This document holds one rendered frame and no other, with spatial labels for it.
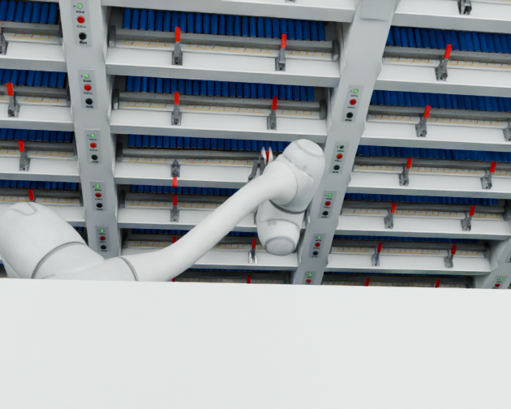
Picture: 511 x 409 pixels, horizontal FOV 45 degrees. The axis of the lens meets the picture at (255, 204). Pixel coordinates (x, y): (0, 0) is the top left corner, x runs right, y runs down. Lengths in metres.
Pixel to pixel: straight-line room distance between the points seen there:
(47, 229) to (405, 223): 1.25
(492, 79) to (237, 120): 0.70
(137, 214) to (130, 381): 1.74
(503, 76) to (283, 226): 0.75
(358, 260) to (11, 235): 1.29
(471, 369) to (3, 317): 0.22
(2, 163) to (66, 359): 1.68
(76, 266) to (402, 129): 1.05
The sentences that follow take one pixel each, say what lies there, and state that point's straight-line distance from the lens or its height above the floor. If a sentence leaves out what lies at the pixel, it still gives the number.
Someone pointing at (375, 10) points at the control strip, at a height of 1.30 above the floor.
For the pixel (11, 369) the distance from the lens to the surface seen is 0.29.
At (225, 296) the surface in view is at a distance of 0.31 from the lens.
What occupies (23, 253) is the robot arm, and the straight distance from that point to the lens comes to 1.27.
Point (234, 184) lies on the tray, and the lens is 1.88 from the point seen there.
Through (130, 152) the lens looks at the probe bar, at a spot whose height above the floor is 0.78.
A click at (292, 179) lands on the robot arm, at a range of 1.42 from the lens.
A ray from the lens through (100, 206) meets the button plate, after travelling 1.95.
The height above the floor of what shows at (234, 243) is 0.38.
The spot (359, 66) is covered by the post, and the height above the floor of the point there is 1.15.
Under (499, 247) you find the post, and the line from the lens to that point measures 2.35.
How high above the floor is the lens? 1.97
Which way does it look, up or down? 43 degrees down
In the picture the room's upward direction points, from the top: 8 degrees clockwise
